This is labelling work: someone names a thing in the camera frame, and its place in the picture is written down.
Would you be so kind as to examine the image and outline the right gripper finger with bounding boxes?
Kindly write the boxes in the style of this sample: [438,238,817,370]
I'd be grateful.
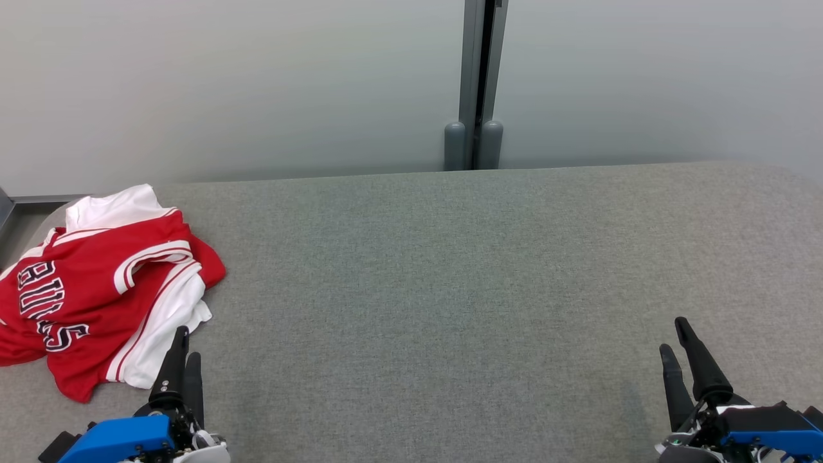
[674,317,734,403]
[659,344,696,431]

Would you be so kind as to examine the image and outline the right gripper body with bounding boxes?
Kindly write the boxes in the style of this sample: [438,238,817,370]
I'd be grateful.
[656,392,753,463]

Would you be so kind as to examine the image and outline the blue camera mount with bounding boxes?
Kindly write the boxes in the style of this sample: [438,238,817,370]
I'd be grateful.
[58,416,176,463]
[719,402,823,460]

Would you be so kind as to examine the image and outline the blue right camera mount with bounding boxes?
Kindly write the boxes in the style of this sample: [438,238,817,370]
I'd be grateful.
[719,402,823,460]

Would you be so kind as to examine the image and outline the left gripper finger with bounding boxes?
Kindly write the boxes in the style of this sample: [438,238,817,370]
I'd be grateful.
[149,326,190,407]
[183,352,205,428]

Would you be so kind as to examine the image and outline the grey partition post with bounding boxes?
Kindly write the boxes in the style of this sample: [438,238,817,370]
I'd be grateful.
[458,0,509,171]

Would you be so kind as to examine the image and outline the grey cylindrical post foot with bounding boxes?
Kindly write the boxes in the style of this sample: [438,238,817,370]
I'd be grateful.
[477,120,504,170]
[444,121,466,172]

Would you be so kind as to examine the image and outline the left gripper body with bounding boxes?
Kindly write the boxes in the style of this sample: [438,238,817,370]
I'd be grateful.
[132,399,231,463]

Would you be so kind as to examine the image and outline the blue left camera mount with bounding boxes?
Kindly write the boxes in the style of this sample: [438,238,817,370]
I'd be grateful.
[58,416,176,463]

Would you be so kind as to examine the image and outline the red basketball jersey white sleeves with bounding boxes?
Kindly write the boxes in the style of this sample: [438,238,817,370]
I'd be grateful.
[0,184,227,404]

